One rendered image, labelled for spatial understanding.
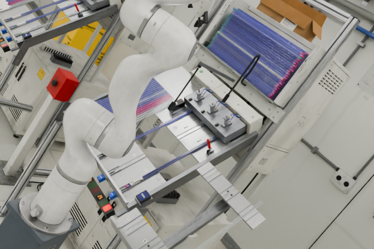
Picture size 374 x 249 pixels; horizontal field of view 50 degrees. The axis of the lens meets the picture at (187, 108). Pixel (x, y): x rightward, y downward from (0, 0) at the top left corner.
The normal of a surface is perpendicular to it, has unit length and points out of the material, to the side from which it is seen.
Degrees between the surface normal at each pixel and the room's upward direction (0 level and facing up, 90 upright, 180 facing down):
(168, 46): 104
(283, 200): 90
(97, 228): 90
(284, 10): 80
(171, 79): 45
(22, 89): 90
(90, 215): 90
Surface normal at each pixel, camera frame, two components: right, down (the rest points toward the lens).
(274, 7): -0.47, -0.32
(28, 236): -0.37, -0.01
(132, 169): -0.03, -0.71
